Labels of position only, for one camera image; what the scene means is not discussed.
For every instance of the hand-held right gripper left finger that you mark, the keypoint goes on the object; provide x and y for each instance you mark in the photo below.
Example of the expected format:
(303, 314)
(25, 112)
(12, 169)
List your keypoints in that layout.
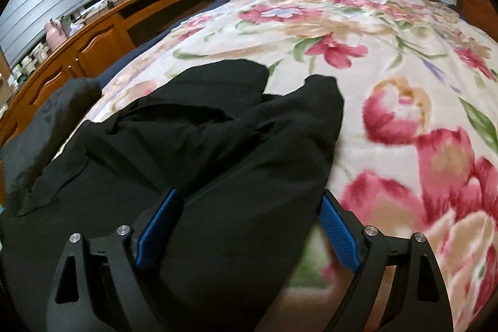
(159, 231)

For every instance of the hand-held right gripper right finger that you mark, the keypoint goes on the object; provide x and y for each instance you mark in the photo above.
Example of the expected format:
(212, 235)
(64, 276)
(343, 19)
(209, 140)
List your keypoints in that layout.
(338, 234)

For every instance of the black coat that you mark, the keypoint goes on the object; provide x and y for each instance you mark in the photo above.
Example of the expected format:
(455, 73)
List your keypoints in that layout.
(233, 161)

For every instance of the dark grey cloth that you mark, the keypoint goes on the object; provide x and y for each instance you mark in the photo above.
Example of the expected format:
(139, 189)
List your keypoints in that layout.
(46, 129)

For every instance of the floral blanket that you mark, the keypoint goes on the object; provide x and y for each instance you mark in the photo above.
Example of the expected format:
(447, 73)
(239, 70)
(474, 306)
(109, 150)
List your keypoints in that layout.
(350, 44)

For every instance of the wooden desk cabinet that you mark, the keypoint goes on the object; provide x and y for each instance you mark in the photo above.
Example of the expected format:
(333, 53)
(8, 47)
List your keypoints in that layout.
(89, 48)

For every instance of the row of small jars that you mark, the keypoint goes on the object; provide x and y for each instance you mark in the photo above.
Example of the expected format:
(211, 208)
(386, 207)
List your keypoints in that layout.
(31, 61)

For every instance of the pink toy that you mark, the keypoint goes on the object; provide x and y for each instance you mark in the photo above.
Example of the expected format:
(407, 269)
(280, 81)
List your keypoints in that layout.
(54, 32)

